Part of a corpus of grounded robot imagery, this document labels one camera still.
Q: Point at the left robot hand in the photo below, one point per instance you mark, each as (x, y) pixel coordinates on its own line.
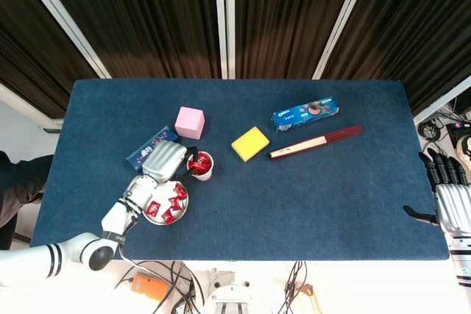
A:
(163, 161)

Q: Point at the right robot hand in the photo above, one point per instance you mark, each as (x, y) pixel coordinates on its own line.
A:
(456, 211)

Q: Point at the red candy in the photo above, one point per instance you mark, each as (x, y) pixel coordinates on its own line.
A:
(202, 160)
(154, 207)
(176, 202)
(168, 215)
(195, 170)
(207, 167)
(180, 192)

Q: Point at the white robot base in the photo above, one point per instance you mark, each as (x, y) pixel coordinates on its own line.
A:
(228, 299)

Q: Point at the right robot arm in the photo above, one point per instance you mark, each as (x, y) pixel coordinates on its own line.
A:
(461, 255)

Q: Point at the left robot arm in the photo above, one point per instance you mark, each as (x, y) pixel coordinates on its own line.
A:
(140, 192)

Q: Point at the white paper cup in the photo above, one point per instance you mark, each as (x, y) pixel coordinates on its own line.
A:
(203, 178)

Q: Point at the dark blue long box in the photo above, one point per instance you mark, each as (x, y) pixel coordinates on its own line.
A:
(138, 157)

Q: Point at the metal bowl of red candies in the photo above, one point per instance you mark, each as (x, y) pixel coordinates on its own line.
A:
(163, 194)

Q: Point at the pink cube block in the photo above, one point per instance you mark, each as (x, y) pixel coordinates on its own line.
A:
(189, 123)

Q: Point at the white round device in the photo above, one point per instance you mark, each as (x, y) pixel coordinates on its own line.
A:
(464, 148)

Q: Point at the black box purple light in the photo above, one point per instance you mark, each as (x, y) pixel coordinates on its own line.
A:
(458, 131)

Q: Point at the yellow sponge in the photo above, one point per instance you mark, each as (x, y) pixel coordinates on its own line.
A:
(250, 143)

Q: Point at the orange handheld device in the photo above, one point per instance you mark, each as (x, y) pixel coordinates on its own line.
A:
(151, 286)

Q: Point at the blue table cloth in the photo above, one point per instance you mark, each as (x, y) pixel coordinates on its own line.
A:
(294, 200)

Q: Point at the dark brown curtain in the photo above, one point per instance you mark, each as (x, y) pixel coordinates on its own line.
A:
(29, 53)
(287, 16)
(147, 16)
(423, 34)

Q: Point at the blue Oreo cookie box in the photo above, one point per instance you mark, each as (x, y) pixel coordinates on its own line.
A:
(305, 113)

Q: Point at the dark red folded fan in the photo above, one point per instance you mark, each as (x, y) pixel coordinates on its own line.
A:
(312, 143)

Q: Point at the tan wooden object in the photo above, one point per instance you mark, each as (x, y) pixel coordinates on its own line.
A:
(307, 292)

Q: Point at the white frame bar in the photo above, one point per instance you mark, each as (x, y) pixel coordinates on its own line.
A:
(441, 103)
(29, 108)

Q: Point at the white double frame post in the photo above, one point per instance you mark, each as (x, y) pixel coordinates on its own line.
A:
(219, 16)

